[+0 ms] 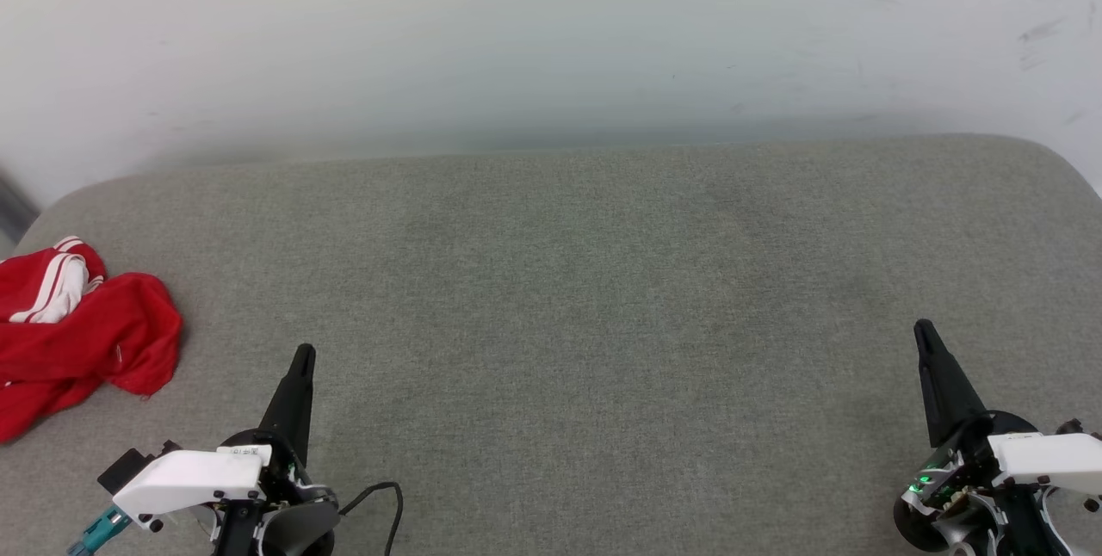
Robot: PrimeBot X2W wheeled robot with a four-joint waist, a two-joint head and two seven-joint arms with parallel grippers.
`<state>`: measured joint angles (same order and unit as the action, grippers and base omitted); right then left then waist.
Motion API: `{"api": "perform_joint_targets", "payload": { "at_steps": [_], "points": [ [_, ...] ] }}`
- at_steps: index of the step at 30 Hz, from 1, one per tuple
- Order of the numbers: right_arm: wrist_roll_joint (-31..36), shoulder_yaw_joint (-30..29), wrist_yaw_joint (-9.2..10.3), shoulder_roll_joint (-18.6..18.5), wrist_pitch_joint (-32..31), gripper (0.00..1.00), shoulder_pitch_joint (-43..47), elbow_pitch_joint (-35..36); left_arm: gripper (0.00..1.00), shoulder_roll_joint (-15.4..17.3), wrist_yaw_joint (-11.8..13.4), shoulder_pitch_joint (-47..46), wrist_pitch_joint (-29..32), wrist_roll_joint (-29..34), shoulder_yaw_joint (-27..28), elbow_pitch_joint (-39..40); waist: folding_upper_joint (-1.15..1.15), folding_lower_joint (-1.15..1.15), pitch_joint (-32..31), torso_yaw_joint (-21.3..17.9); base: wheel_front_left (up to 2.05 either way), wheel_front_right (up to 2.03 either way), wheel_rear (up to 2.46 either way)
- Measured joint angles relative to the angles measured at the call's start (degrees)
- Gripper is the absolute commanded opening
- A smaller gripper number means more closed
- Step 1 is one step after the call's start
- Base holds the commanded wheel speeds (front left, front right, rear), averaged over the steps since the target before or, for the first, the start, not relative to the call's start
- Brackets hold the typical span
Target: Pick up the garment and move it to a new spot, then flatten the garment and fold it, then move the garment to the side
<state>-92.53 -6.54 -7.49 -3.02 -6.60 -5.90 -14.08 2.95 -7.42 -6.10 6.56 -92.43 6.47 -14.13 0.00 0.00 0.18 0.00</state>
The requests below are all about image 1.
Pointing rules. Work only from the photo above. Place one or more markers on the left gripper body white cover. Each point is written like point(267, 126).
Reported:
point(189, 478)

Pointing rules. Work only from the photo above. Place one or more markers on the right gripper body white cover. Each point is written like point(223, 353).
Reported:
point(1050, 461)

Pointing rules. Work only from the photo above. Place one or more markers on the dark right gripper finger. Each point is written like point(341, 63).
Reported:
point(945, 392)

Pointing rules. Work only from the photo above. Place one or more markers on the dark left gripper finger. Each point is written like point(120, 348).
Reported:
point(293, 401)

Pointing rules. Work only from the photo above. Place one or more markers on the red white Bulls jersey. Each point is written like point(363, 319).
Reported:
point(103, 332)

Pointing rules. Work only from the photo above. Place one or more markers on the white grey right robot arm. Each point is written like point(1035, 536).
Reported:
point(964, 536)

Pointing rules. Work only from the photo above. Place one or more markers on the grey fabric sofa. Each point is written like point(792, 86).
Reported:
point(560, 324)

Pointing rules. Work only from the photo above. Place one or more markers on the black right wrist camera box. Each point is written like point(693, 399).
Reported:
point(1072, 429)

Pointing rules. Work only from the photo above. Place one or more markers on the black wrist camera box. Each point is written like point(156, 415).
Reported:
point(1072, 429)
point(129, 470)

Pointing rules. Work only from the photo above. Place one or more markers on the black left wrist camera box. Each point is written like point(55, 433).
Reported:
point(129, 470)

